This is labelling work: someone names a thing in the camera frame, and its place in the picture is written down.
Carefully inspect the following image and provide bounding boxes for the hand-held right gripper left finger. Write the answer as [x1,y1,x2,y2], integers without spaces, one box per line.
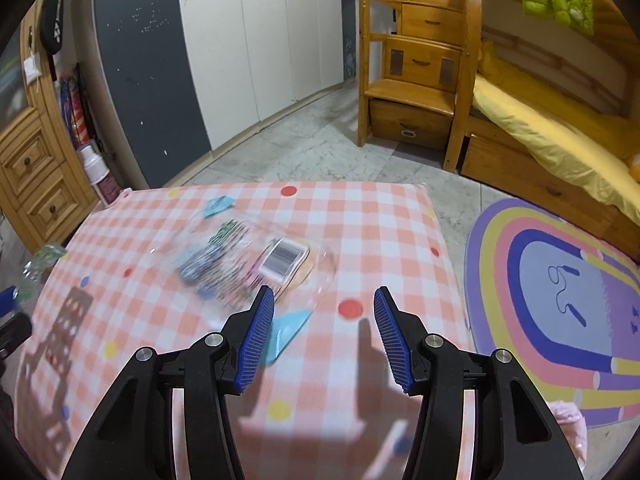
[60,285,276,480]

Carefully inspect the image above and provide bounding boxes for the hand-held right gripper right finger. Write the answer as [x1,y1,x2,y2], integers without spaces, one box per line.
[372,285,586,480]

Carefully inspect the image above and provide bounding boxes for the clear plastic bottle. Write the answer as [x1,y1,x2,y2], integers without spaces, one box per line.
[22,244,68,293]

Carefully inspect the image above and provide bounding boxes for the clear printed plastic bag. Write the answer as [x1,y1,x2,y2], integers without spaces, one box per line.
[150,215,338,321]

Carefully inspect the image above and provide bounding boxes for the light blue paper scrap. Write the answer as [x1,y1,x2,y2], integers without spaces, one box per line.
[262,310,313,363]
[202,196,235,218]

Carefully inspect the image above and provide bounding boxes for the pink checkered tablecloth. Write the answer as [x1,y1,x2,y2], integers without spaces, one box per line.
[15,182,476,480]

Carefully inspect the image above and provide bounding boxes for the tall wooden cabinet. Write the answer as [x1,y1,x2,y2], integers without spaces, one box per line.
[0,10,101,256]

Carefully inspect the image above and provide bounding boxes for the pastel rainbow rug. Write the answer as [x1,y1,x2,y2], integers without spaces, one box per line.
[465,197,640,431]

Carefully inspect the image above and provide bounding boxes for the pink cloth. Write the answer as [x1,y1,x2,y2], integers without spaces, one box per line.
[547,400,587,466]

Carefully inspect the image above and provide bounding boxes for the colourful striped bag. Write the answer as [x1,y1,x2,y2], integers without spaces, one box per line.
[59,65,98,151]

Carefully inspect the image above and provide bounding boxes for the wooden bunk bed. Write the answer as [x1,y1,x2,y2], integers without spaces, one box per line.
[445,0,640,261]

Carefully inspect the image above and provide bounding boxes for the wooden stair drawers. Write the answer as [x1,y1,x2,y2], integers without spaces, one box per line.
[357,0,481,171]

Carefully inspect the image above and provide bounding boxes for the yellow bed sheet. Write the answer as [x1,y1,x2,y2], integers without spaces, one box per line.
[472,42,640,211]

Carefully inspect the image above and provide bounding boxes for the white and grey wardrobe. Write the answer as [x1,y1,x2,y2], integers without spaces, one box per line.
[92,0,358,188]

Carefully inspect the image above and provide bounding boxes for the black hanging bag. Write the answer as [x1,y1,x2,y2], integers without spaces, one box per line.
[39,0,68,56]

